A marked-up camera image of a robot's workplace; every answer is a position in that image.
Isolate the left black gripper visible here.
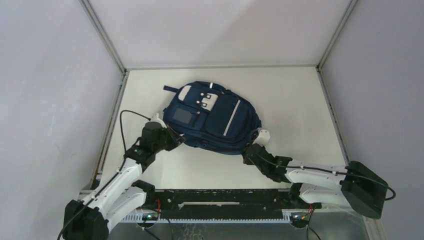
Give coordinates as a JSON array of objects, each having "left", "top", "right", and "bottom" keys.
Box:
[{"left": 152, "top": 123, "right": 185, "bottom": 153}]

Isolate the navy blue student backpack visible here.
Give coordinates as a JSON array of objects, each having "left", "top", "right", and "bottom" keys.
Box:
[{"left": 163, "top": 81, "right": 262, "bottom": 156}]

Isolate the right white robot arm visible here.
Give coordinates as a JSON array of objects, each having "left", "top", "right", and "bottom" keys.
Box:
[{"left": 242, "top": 143, "right": 390, "bottom": 219}]

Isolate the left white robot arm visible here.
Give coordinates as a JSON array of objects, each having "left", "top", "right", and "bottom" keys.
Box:
[{"left": 57, "top": 121, "right": 185, "bottom": 240}]

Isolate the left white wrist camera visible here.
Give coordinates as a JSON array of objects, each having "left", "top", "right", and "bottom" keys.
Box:
[{"left": 150, "top": 112, "right": 167, "bottom": 129}]

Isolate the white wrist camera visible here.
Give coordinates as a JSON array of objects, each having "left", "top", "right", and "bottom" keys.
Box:
[
  {"left": 150, "top": 112, "right": 167, "bottom": 129},
  {"left": 252, "top": 128, "right": 271, "bottom": 147}
]

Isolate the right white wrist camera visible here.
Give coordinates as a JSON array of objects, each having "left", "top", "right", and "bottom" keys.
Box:
[{"left": 252, "top": 128, "right": 271, "bottom": 147}]

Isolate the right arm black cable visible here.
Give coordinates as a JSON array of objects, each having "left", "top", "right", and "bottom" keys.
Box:
[{"left": 248, "top": 129, "right": 397, "bottom": 240}]

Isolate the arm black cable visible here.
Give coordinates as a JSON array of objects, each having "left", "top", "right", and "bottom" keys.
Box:
[
  {"left": 248, "top": 129, "right": 397, "bottom": 240},
  {"left": 56, "top": 109, "right": 153, "bottom": 240}
]

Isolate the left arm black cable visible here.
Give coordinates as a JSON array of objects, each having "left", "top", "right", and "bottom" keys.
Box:
[{"left": 56, "top": 109, "right": 153, "bottom": 240}]

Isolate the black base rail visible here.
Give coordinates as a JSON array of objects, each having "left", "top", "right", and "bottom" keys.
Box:
[{"left": 124, "top": 188, "right": 322, "bottom": 221}]

